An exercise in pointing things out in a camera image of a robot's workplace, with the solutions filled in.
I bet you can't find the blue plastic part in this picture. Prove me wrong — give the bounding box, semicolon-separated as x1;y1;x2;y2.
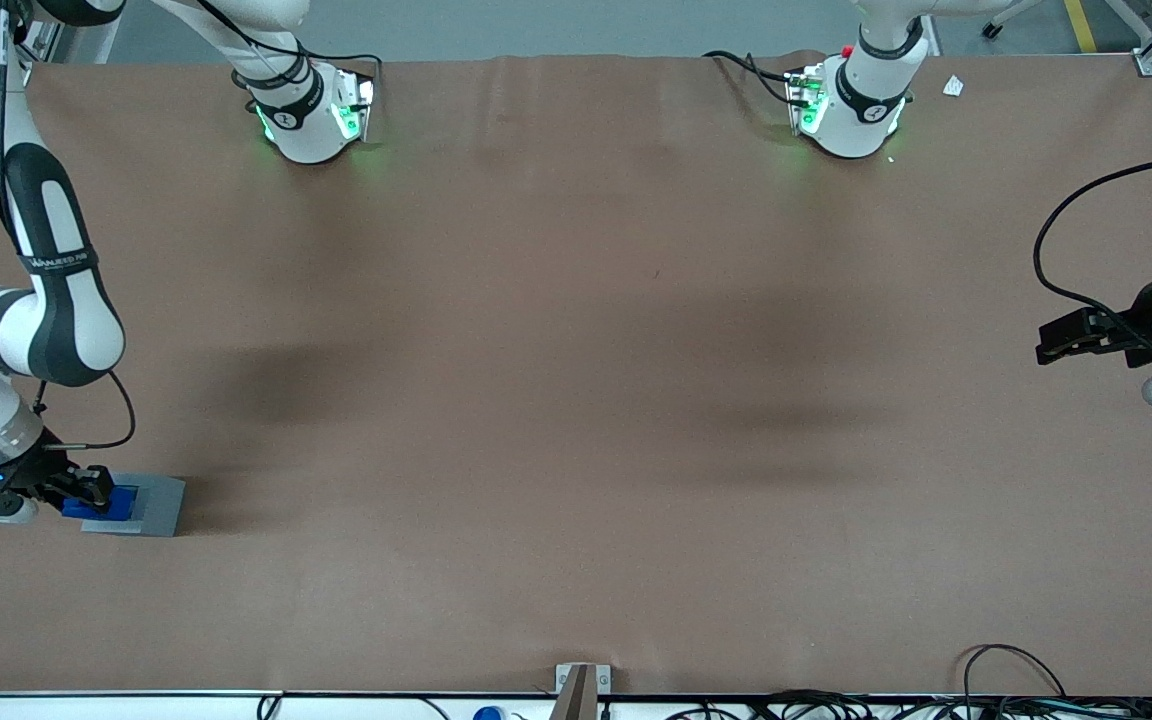
61;485;137;521

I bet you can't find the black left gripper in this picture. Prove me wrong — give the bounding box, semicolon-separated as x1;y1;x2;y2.
1036;265;1152;369

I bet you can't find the long black looping cable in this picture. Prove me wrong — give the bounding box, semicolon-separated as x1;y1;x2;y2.
1033;150;1152;346

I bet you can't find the gray square base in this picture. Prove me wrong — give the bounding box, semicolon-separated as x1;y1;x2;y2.
83;473;187;538

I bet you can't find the black left base cable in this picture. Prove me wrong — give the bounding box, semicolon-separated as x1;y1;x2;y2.
704;50;802;106

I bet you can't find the black cable bundle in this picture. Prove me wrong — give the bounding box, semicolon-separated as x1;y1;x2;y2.
666;688;1152;720

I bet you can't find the brown table mat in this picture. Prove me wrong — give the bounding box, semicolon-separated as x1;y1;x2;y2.
0;52;1152;696

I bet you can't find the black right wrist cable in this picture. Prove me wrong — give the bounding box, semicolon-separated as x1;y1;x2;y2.
34;370;137;451

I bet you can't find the small metal bracket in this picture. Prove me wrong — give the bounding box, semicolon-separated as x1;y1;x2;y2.
554;662;612;696

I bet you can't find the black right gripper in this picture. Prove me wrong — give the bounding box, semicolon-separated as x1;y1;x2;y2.
1;435;115;509

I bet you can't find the black cable loop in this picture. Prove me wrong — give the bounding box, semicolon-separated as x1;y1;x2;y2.
961;643;1067;701

